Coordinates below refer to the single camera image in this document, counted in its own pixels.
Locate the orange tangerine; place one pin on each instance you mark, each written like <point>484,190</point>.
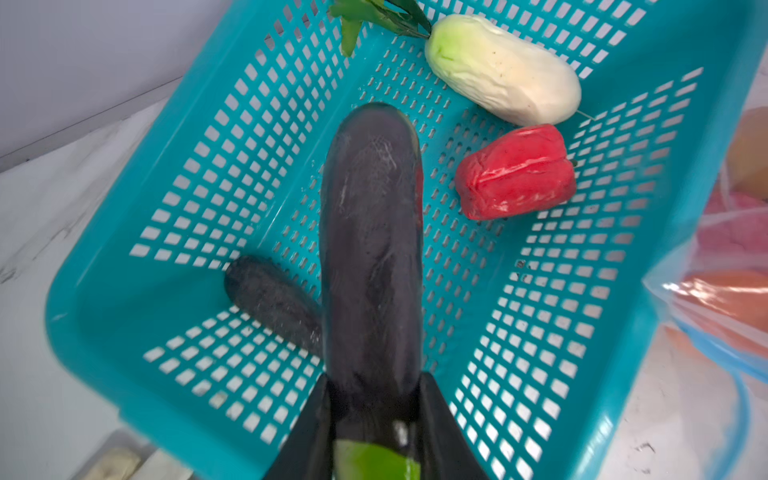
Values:
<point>738,294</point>

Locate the green leafy vegetable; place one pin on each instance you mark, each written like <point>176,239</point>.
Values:
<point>401,17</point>

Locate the pink red dragon fruit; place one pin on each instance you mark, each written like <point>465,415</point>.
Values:
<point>733,223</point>

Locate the teal plastic basket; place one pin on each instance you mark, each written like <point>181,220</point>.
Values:
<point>534,326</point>

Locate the clear zip bag blue zipper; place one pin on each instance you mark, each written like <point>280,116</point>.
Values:
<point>728,348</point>

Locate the red bell pepper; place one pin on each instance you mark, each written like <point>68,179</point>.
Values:
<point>525,170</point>

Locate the dark green cucumber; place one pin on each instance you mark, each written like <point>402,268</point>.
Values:
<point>264,291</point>

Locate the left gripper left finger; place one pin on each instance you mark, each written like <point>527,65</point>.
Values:
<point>308,451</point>

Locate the dark purple eggplant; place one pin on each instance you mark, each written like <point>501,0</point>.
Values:
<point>371,244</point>

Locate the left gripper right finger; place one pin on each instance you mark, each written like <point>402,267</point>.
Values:
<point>445,452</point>

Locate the orange yellow mango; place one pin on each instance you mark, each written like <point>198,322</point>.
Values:
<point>746,160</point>

